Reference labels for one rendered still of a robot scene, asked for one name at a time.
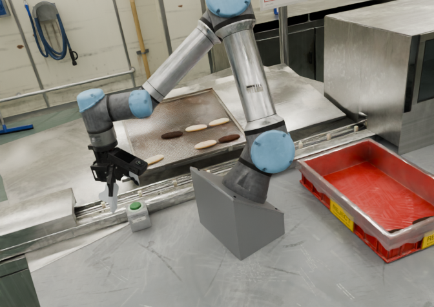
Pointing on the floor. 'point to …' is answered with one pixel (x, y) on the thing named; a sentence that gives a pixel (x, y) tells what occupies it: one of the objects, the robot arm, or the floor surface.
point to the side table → (165, 252)
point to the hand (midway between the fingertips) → (128, 199)
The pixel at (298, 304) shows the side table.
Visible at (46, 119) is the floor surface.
